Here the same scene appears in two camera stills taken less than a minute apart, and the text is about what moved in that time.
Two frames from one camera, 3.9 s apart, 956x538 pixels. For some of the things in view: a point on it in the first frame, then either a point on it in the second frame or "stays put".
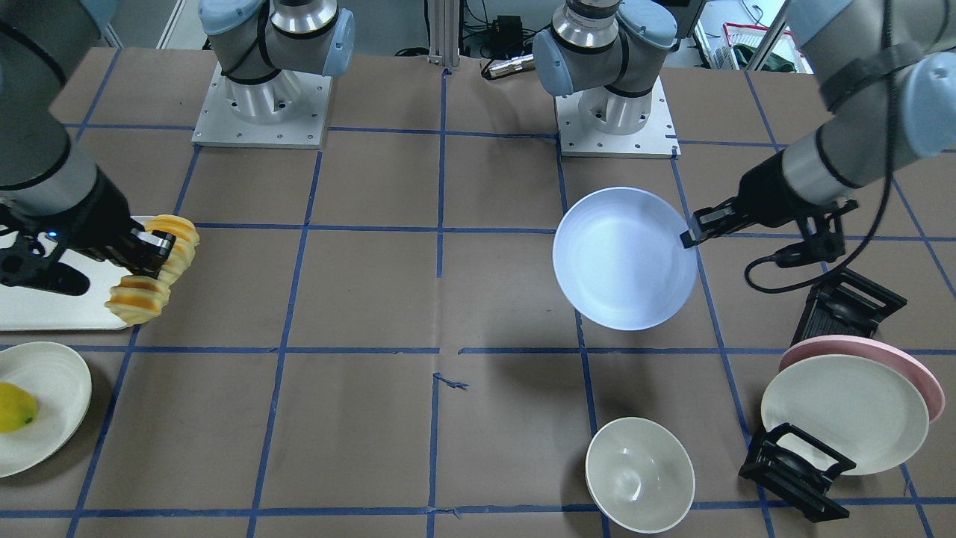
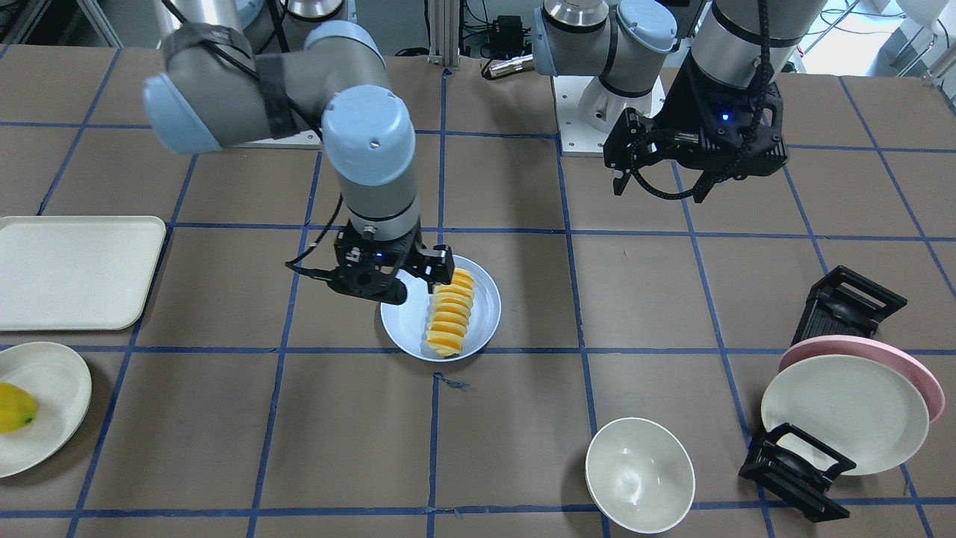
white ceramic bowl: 640,474 stays put
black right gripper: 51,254 -> 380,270
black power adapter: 507,36 stays put
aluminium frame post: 444,33 stays put
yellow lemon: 18,409 stays put
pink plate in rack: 868,347 stays put
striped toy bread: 138,298 -> 449,314
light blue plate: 619,261 -> 405,325
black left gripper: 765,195 -> 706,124
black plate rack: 787,463 stays put
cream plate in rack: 855,406 stays put
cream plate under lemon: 62,384 stays put
